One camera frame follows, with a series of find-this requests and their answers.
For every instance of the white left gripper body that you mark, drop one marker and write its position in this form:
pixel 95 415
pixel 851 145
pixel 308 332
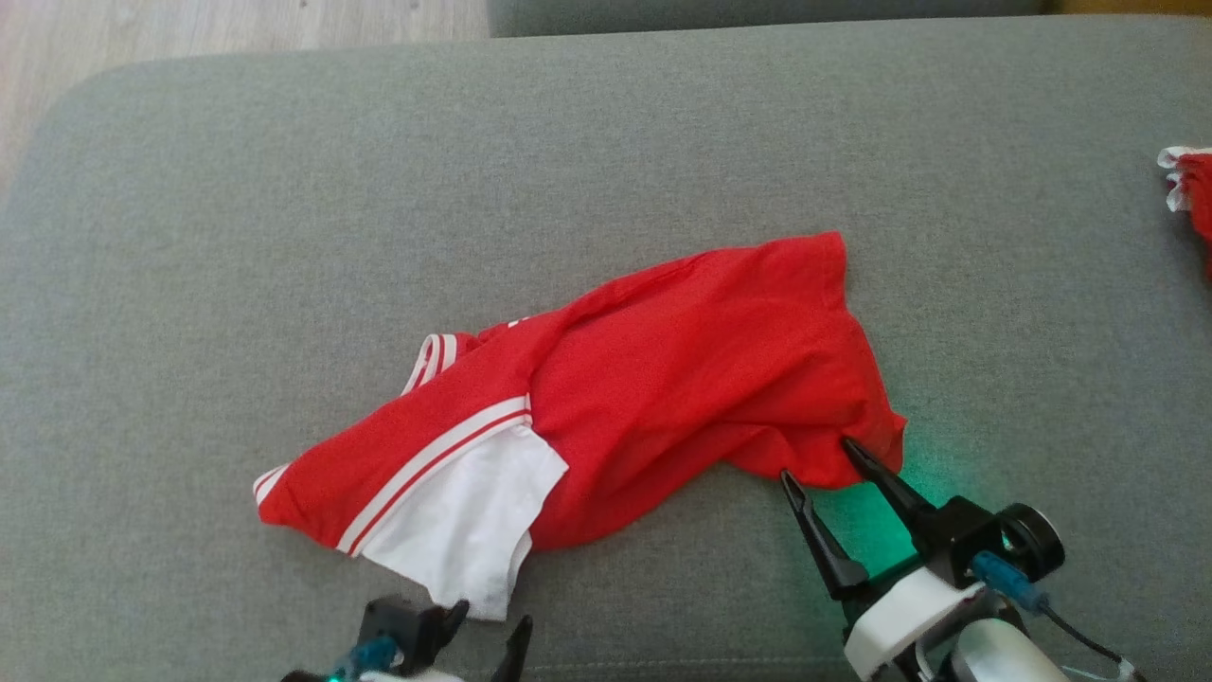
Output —
pixel 417 676

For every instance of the yellow cushion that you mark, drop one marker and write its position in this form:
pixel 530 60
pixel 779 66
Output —
pixel 1136 5

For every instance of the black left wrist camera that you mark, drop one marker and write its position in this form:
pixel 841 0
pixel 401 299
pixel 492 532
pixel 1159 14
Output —
pixel 398 630

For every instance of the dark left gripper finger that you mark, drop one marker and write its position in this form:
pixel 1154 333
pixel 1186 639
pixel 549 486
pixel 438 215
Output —
pixel 516 654
pixel 454 620

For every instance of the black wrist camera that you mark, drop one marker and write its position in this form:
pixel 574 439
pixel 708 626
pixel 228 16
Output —
pixel 398 630
pixel 985 540

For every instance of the small grey sofa cushion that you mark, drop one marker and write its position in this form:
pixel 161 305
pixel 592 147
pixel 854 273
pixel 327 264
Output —
pixel 757 14

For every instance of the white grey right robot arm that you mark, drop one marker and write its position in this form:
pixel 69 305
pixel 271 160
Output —
pixel 1004 654

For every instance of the red white sports jersey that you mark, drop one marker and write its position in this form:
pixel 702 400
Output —
pixel 1198 199
pixel 710 360

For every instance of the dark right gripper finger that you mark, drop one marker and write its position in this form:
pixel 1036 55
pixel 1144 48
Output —
pixel 824 540
pixel 890 488

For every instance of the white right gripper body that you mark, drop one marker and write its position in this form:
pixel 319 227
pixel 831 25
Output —
pixel 900 620

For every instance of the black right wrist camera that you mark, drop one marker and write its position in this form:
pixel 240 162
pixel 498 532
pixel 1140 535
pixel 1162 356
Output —
pixel 985 540

